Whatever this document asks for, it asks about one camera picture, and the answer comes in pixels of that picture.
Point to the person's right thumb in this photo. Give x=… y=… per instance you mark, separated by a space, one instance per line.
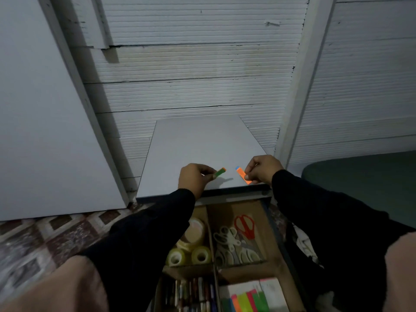
x=249 y=178

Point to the cardboard drawer organiser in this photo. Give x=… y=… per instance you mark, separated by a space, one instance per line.
x=256 y=256

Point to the row of pens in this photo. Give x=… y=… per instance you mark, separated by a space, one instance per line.
x=190 y=295

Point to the person's right leg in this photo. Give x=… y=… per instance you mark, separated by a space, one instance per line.
x=401 y=272

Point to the person's left leg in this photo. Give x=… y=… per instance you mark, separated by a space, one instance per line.
x=55 y=285

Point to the white upright post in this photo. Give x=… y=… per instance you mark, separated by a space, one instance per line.
x=304 y=84

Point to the person's right hand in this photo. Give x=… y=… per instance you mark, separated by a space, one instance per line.
x=266 y=168

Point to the person's left hand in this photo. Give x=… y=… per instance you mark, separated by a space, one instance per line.
x=191 y=180

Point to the neon sticky flags pad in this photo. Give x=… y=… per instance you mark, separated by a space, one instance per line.
x=250 y=298

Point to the person's right forearm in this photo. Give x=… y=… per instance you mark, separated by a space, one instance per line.
x=328 y=224

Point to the large white leaning panel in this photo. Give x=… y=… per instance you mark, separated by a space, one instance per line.
x=42 y=110

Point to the white foam strip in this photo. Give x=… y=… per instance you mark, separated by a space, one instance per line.
x=89 y=22

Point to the person's left forearm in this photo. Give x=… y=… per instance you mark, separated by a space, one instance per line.
x=143 y=243

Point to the person's left thumb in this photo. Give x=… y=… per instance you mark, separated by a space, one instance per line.
x=209 y=177

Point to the person's leg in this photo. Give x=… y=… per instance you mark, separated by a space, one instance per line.
x=55 y=285
x=401 y=272

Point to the large tan tape roll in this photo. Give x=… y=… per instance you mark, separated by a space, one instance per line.
x=194 y=231

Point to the green sticky tab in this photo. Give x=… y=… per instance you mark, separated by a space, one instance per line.
x=220 y=172

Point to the dark green mattress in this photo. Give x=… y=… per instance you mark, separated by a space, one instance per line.
x=364 y=181

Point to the white patterned cloth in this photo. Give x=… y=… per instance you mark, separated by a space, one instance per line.
x=305 y=248

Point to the clear yellowish tape roll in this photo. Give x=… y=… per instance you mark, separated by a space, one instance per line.
x=176 y=257
x=201 y=255
x=184 y=245

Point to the orange sticky tab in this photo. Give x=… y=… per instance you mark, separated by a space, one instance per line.
x=242 y=175

